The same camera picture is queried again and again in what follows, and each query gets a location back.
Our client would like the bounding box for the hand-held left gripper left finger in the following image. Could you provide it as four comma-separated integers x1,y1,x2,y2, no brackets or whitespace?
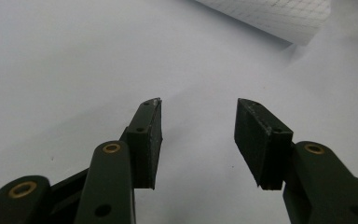
74,97,163,224

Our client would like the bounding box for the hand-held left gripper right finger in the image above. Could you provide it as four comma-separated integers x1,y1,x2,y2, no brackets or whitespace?
233,97,358,224

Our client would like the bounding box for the white mesh laundry bag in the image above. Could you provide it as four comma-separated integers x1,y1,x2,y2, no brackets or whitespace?
195,0,332,47

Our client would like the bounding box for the pale blue table sheet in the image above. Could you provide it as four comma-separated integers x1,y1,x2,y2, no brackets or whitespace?
0,0,358,224

